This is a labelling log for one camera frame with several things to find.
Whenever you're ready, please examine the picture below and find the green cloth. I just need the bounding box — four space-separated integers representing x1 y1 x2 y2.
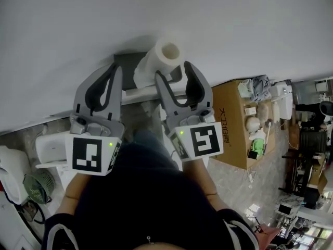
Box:
251 138 266 152

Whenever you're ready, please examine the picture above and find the person's left forearm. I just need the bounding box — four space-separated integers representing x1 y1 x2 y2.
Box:
56 174 92 215

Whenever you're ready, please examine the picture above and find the brown furry ball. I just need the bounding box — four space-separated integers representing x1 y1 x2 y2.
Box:
256 103 270 122

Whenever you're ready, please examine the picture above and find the pale tissue pack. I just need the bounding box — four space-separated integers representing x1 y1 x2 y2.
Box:
238 81 253 97

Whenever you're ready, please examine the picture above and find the person's dark shirt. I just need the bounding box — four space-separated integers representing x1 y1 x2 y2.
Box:
41 142 260 250

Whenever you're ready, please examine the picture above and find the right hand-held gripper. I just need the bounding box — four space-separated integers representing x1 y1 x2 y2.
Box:
155 61 224 163

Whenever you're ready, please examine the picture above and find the white cable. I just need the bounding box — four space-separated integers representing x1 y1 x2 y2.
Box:
243 168 257 183

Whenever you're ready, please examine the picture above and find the dark metal rack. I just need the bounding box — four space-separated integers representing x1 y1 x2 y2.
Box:
279 129 328 195

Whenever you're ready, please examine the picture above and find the person's leg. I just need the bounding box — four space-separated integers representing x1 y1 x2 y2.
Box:
132 129 167 151

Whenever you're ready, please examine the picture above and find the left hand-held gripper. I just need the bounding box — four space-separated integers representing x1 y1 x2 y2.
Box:
64 62 125 177

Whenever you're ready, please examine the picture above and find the white crumpled tissue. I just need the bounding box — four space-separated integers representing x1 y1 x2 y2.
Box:
248 130 266 140

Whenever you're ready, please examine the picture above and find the white toilet paper roll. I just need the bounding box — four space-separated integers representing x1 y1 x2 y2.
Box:
133 36 185 88

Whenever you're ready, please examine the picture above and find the green mesh basket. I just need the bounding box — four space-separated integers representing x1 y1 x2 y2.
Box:
22 173 55 205

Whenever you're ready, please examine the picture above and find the grey cloth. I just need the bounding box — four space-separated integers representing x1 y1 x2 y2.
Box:
249 74 273 103

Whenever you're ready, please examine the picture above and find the person's right forearm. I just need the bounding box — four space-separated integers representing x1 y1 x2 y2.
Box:
181 157 222 213

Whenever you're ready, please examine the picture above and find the brown cardboard box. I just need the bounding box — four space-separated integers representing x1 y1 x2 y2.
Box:
208 79 276 170

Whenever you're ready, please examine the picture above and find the black hose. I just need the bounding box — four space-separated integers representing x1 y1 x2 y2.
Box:
23 204 46 223

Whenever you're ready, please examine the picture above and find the white round ball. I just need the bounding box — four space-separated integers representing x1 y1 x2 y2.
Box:
246 116 262 134

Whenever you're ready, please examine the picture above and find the white-handled brush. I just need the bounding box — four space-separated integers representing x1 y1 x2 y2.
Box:
262 121 273 156

